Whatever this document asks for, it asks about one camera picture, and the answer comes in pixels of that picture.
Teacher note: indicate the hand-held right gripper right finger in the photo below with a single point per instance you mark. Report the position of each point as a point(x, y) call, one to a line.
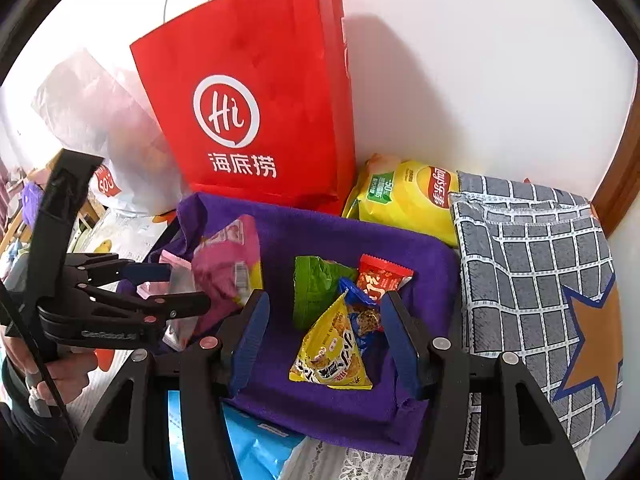
point(400, 345)

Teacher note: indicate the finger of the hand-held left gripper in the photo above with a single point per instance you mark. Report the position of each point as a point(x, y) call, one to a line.
point(150, 271)
point(175, 305)

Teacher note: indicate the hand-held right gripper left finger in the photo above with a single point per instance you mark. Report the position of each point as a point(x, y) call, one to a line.
point(250, 345)

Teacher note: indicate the light pink peach snack packet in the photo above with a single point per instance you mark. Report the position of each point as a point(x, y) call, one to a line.
point(182, 280)

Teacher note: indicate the large pink snack bag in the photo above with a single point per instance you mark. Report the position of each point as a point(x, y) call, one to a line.
point(220, 270)

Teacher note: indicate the yellow snack packet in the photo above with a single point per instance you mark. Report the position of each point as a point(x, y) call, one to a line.
point(330, 350)

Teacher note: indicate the purple cloth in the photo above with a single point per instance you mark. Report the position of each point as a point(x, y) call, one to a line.
point(320, 240)

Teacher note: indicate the person's left hand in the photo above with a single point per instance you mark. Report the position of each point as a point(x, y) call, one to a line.
point(65, 375)

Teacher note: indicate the dark blue snack packet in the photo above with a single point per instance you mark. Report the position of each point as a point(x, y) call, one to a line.
point(367, 320)

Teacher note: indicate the red snack packet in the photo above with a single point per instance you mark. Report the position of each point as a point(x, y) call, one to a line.
point(380, 275)

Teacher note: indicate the green snack packet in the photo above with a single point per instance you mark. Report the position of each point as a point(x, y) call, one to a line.
point(315, 290)

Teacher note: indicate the light blue snack packet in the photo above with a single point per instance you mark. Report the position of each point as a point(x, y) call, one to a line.
point(250, 440)

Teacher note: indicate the fruit print tablecloth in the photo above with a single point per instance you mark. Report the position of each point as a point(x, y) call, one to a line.
point(340, 465)

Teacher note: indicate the yellow green chips bag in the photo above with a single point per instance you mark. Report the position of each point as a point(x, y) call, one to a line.
point(400, 200)

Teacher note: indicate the grey checked cloth bag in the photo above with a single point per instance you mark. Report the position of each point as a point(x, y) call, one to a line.
point(525, 270)

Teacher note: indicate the white plastic bag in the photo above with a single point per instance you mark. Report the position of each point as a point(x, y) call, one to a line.
point(100, 110)

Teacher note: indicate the red paper bag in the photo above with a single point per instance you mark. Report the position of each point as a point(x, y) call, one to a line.
point(250, 60)

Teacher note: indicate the wooden door frame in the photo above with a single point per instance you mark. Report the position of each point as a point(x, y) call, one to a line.
point(620, 185)

